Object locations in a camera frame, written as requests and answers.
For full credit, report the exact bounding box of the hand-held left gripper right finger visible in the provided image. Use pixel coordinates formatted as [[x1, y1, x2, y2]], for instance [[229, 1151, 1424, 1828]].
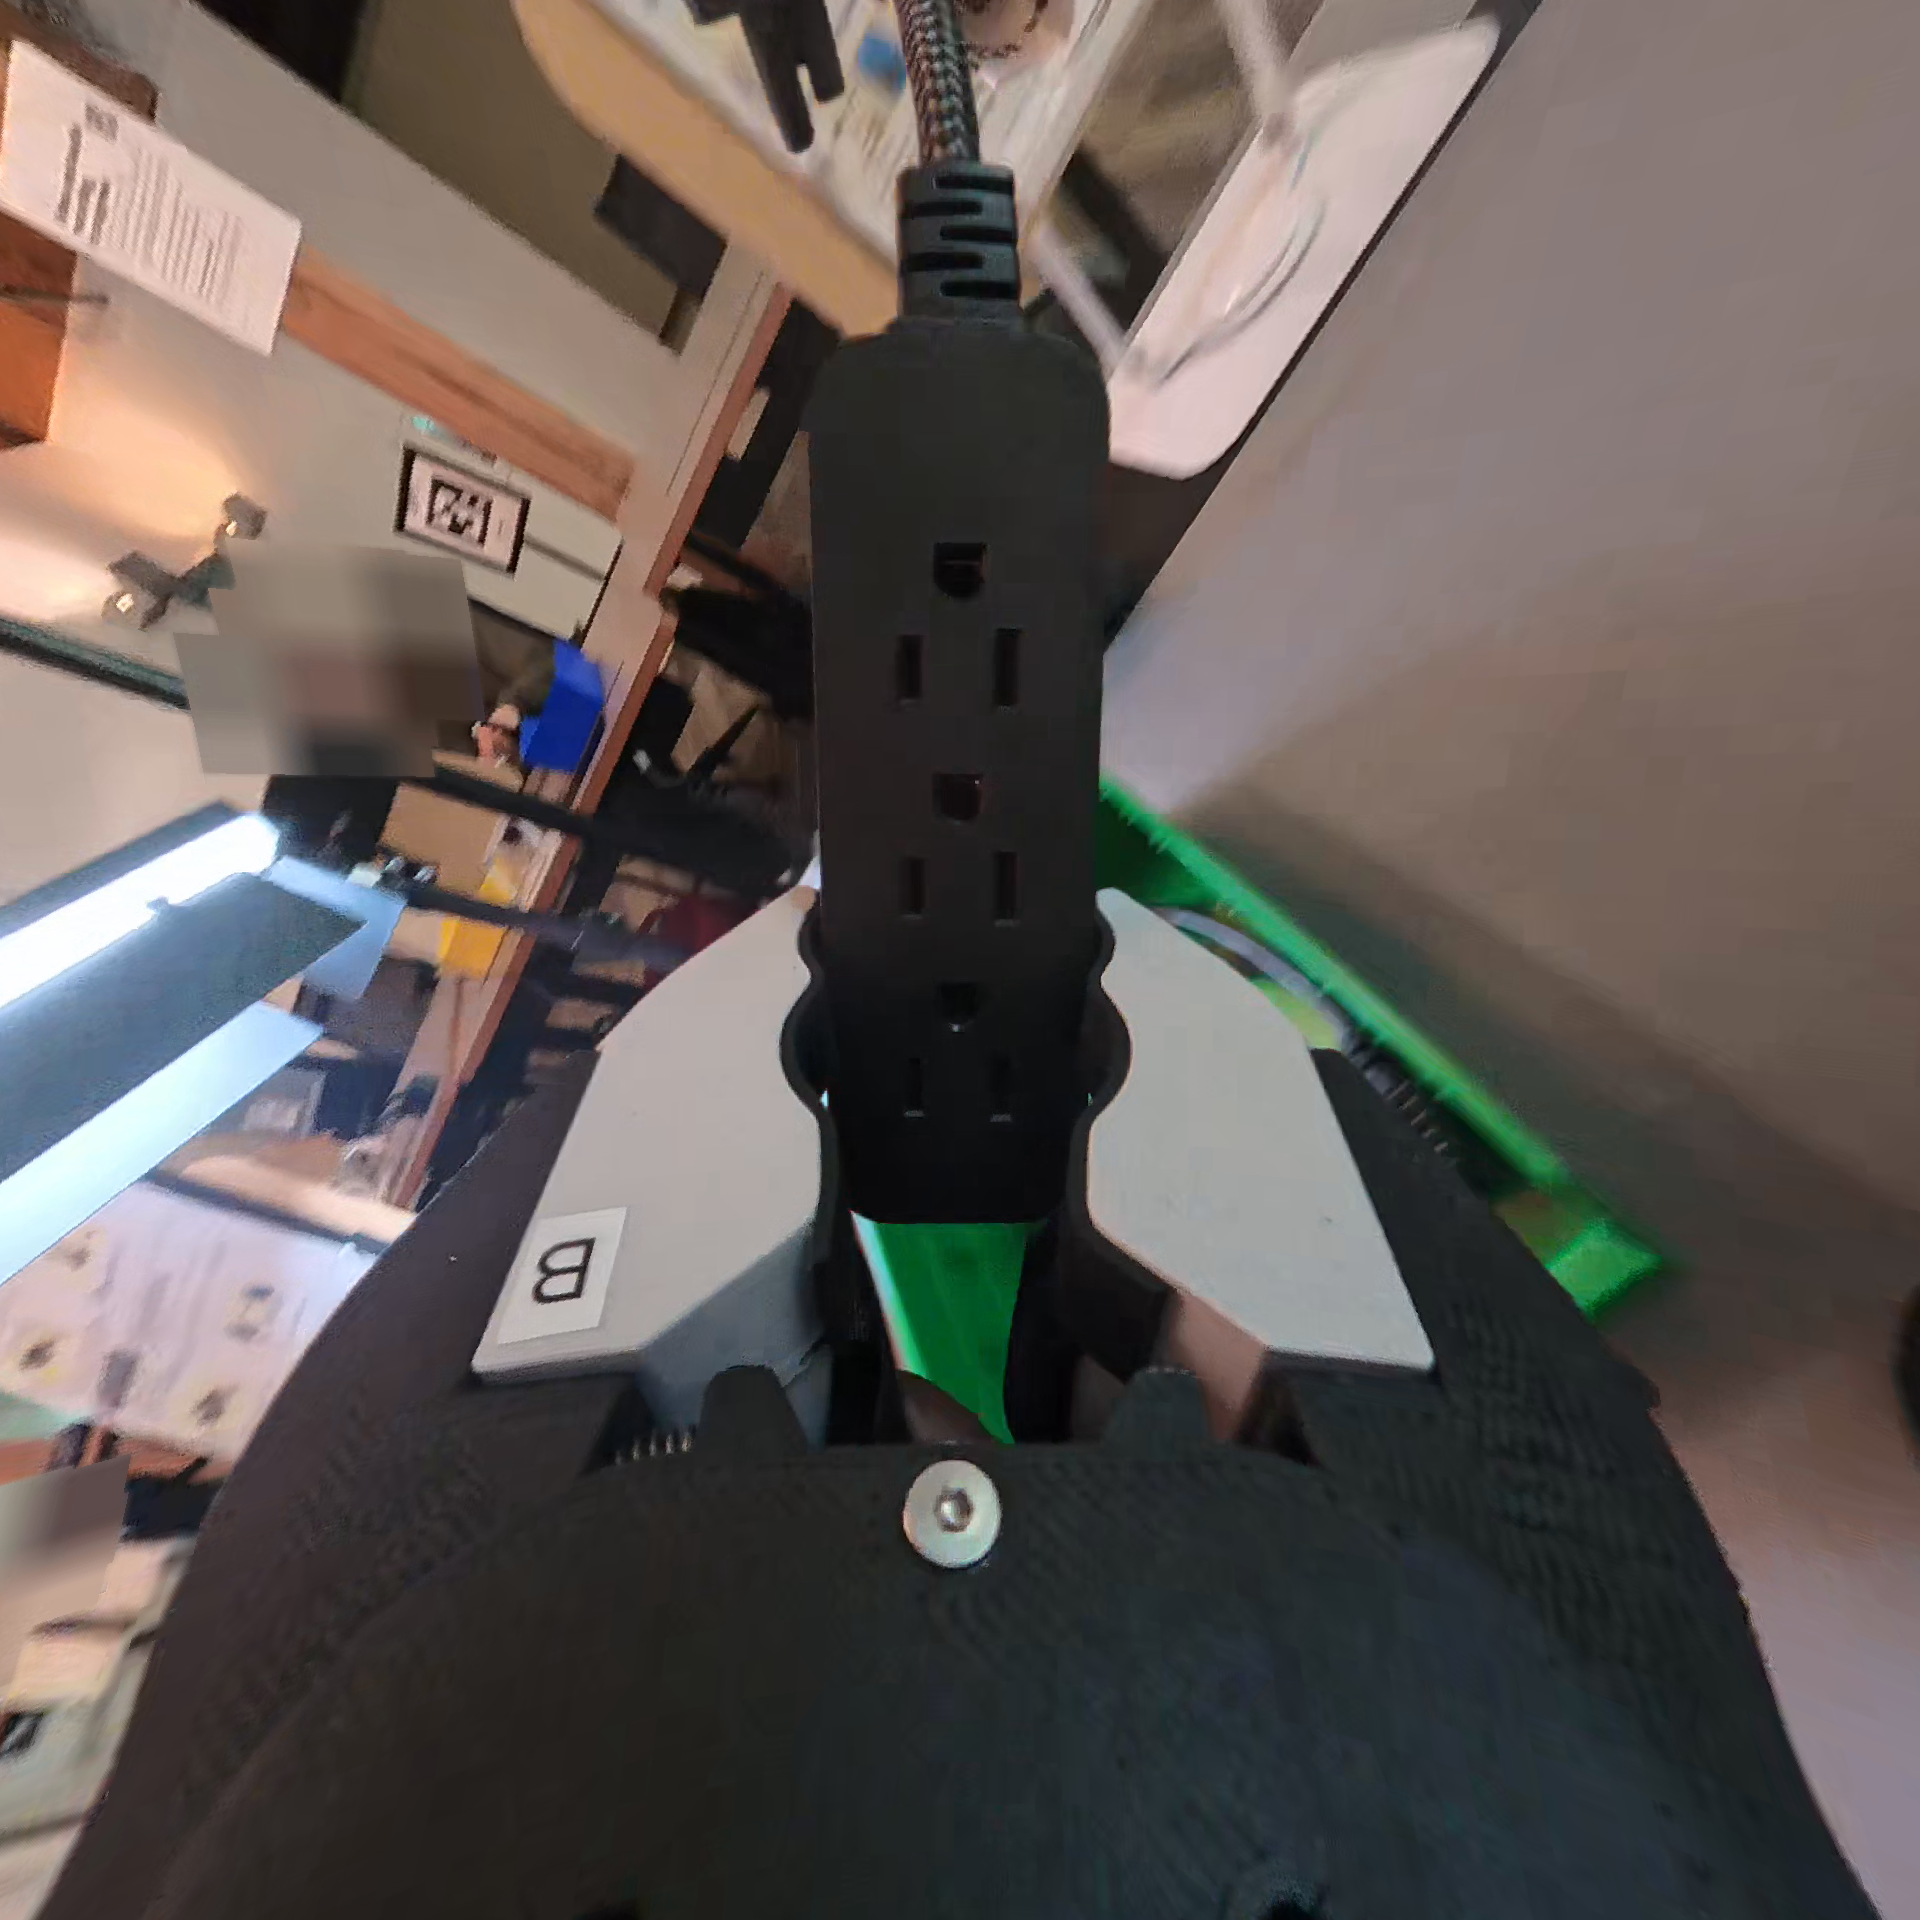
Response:
[[1069, 884, 1439, 1442]]

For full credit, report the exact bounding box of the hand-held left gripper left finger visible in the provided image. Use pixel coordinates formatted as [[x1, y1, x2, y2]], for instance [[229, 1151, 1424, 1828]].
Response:
[[469, 884, 833, 1424]]

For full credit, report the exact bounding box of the black power strip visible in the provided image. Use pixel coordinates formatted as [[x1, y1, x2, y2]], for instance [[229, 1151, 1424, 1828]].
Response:
[[800, 322, 1114, 1226]]

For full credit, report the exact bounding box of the braided power strip cable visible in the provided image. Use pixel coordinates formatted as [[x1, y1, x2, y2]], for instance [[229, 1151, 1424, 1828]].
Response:
[[896, 0, 1026, 326]]

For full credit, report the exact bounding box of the green plastic bin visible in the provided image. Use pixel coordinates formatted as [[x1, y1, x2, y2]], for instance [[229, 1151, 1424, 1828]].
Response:
[[854, 774, 1666, 1450]]

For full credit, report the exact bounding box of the blue box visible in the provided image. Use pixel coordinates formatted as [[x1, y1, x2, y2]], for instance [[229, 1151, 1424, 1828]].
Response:
[[517, 635, 609, 774]]

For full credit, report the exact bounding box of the studio light panel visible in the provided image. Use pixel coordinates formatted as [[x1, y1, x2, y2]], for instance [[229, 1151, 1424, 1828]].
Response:
[[0, 802, 370, 1292]]

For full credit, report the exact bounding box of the black and white marker tag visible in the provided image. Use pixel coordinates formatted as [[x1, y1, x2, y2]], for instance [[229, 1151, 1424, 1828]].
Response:
[[395, 443, 530, 580]]

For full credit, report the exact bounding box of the white board stand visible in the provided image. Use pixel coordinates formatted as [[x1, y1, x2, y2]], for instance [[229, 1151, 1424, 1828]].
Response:
[[1035, 0, 1501, 482]]

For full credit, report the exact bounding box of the white paper note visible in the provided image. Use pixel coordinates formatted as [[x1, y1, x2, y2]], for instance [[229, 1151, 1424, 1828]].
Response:
[[0, 38, 303, 356]]

